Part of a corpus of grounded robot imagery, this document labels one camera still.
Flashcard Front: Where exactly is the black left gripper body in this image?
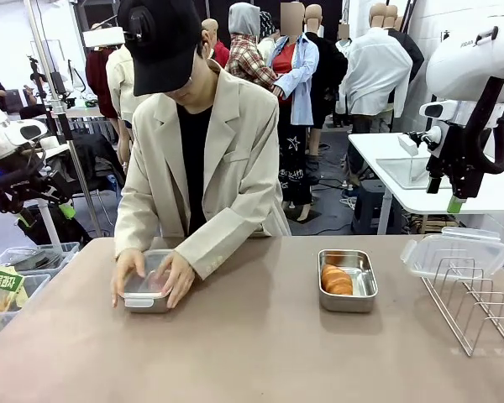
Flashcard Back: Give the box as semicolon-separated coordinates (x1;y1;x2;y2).
0;161;68;215

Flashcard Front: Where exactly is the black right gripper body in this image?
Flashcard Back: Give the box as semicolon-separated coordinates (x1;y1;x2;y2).
427;140;484;198

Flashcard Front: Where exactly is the clear plastic snap lid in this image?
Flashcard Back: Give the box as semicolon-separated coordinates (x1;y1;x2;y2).
399;226;504;279
121;249;178;301

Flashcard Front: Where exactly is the person's left forearm beige sleeve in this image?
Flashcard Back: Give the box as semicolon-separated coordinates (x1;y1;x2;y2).
174;207;265;281

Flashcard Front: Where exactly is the person's right forearm beige sleeve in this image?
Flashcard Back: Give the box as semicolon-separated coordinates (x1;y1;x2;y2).
113;180;163;259

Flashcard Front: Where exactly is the person's right hand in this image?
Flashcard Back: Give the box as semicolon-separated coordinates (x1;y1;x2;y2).
110;248;147;309

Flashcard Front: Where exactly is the person's left hand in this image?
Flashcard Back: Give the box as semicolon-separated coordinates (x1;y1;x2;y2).
154;253;197;310

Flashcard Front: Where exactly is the black bag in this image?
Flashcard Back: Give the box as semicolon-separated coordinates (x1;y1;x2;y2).
16;204;94;247

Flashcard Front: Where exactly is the clear acrylic box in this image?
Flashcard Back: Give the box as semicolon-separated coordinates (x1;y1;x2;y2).
375;155;454;191

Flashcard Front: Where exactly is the clear plastic bin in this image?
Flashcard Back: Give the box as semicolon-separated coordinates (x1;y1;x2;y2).
0;270;52;346
0;242;81;278

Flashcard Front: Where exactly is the black jacket on chair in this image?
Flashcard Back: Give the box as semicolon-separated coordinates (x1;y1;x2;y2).
72;133;127;198

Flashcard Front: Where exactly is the gray plastic stool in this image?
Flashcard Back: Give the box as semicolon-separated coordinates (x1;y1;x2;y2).
351;180;404;235

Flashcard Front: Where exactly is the green snack bag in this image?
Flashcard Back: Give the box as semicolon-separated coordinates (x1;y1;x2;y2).
0;264;29;314

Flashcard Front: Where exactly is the mannequin in white shirt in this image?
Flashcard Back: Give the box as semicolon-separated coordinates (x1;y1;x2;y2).
335;2;414;139

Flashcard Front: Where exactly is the mannequin in black jacket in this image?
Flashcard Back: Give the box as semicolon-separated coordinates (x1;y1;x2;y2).
384;3;425;85

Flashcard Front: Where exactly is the mannequin in dark red sweater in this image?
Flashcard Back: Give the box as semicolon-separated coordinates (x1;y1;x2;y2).
85;45;121;121

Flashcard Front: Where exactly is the mannequin in cream jacket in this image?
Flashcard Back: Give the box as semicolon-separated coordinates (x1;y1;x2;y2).
105;44;139;169

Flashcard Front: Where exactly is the slanted metal pole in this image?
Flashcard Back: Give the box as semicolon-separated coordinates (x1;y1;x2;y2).
24;0;106;238

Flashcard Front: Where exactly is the mannequin in black coat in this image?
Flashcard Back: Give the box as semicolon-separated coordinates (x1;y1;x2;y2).
304;3;349;131

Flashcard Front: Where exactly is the person in beige blazer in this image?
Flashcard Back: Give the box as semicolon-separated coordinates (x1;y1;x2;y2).
113;0;293;280

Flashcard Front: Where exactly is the mannequin in blue shirt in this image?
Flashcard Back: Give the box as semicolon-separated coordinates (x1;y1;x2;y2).
268;2;321;222

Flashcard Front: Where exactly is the black cap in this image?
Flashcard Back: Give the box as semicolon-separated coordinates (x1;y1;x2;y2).
116;0;203;97

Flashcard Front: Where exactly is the mannequin in red jacket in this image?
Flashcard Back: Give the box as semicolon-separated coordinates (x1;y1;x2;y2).
201;18;232;68

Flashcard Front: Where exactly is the mannequin with patterned headscarf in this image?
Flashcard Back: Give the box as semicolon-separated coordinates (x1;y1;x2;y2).
258;10;278;55

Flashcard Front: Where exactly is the mannequin in plaid shirt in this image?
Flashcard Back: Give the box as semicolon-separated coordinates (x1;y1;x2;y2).
224;3;281;92

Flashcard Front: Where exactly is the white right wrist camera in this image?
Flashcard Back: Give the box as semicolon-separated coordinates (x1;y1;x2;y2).
396;125;444;157

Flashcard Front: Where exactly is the metal wire rack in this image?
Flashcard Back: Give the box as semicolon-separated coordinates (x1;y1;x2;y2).
422;256;504;359

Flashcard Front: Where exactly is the black camera tripod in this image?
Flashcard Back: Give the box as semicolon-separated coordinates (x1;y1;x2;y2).
26;54;54;123

